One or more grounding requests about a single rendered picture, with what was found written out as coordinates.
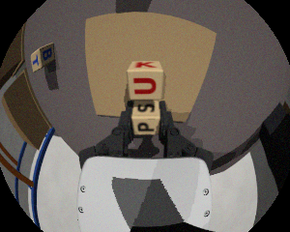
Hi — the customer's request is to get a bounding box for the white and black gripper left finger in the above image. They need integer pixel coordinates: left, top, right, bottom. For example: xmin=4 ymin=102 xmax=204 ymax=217
xmin=78 ymin=101 xmax=134 ymax=169

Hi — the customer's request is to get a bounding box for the tan flat mat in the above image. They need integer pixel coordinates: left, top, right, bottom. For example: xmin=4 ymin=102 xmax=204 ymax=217
xmin=85 ymin=12 xmax=217 ymax=122

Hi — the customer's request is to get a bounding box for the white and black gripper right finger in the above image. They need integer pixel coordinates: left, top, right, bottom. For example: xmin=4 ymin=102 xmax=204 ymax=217
xmin=159 ymin=101 xmax=214 ymax=173

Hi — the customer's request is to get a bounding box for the wooden letter block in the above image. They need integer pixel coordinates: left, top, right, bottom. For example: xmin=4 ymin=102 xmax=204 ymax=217
xmin=31 ymin=43 xmax=55 ymax=73
xmin=127 ymin=61 xmax=163 ymax=100
xmin=131 ymin=101 xmax=160 ymax=134

